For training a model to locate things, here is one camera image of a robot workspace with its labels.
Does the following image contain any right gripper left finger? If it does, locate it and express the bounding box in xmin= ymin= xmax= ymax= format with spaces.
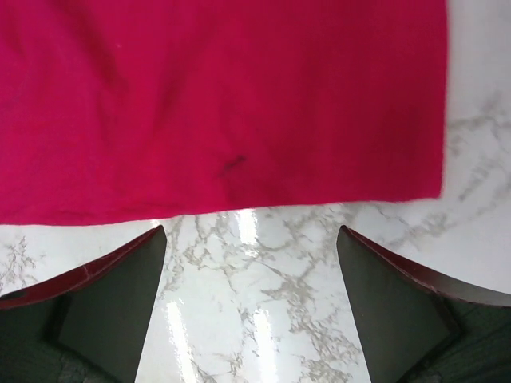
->
xmin=1 ymin=227 xmax=167 ymax=382

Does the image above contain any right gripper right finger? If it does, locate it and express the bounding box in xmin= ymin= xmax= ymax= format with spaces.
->
xmin=336 ymin=226 xmax=510 ymax=382

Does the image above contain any pink t-shirt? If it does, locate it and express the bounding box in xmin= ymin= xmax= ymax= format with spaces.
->
xmin=1 ymin=1 xmax=449 ymax=226

